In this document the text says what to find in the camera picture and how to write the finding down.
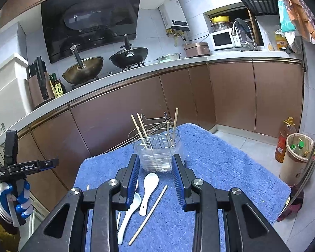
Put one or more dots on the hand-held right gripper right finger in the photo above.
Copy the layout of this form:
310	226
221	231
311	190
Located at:
178	181

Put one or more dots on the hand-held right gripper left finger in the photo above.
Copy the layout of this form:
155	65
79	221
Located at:
132	178

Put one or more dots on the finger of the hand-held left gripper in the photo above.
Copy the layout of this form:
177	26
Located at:
51	163

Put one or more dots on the person's left forearm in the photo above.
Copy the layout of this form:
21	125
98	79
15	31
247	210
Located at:
0	236

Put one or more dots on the person's left hand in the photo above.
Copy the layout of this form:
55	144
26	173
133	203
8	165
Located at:
23	191

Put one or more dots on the blue terry towel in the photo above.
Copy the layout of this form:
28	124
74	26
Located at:
212	162

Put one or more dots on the copper base cabinets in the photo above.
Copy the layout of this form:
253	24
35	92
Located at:
115	110

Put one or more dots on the white countertop appliance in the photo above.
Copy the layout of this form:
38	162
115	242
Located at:
10	97

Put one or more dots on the dark oil bottle yellow label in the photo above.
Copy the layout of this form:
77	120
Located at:
59	89

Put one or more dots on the brass wok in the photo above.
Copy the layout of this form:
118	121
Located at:
84	71

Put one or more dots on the large cooking oil bottle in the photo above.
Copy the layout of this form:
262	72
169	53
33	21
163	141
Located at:
283	141

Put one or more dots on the beige trash bin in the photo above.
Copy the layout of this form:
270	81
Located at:
291	168

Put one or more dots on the white kitchen countertop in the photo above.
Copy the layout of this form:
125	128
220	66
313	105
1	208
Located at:
173	64

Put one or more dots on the black wok with lid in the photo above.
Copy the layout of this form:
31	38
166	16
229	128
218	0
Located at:
128	56

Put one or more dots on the green plastic bottle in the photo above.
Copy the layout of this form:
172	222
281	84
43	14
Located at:
298	146

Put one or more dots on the chrome pole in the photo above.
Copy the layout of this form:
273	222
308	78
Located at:
308	168

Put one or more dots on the copper rice cooker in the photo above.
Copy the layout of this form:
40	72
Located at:
197	50

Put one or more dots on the white microwave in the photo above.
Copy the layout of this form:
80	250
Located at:
220	39

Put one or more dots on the brass gas valves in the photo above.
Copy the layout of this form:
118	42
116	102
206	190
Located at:
174	32

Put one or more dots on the black glass range hood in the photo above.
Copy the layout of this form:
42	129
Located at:
94	18

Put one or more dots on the steel bowl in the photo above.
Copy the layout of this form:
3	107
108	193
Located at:
221	26

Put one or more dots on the kitchen faucet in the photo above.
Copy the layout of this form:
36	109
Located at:
235	25

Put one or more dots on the yellow bowl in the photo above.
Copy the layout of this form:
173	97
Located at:
220	19

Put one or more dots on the white water heater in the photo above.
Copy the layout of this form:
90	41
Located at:
173	13

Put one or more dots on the yellow detergent bottle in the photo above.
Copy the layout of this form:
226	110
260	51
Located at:
280	42

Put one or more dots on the white plastic bag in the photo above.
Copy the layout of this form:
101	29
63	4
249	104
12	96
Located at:
294	43

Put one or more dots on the teal hanging bag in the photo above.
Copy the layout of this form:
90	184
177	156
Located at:
284	21

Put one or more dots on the brown patterned apron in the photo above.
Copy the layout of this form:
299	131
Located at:
304	10

